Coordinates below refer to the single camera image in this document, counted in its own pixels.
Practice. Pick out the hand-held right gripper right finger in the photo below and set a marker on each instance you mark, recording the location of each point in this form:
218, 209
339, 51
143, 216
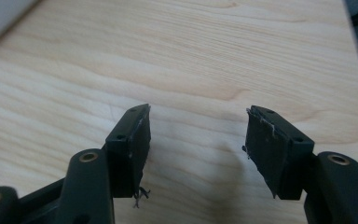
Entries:
276, 155

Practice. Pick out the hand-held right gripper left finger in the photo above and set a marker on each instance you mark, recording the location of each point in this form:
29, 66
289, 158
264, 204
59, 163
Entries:
127, 161

